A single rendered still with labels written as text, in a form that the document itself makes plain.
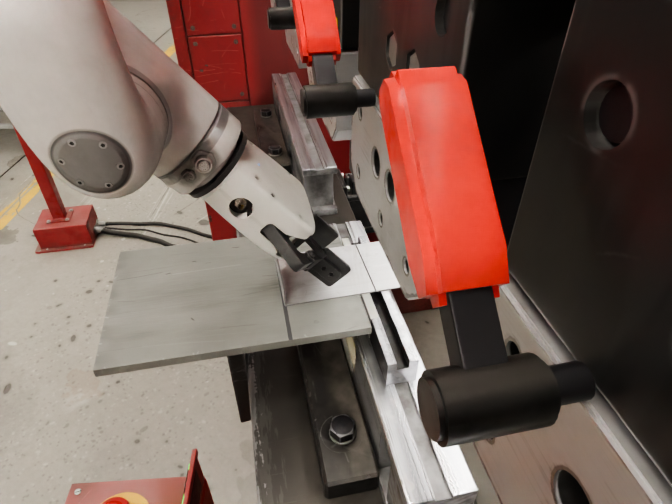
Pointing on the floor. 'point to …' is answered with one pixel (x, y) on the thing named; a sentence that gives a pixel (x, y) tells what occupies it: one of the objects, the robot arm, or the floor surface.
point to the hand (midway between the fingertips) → (324, 250)
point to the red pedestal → (54, 228)
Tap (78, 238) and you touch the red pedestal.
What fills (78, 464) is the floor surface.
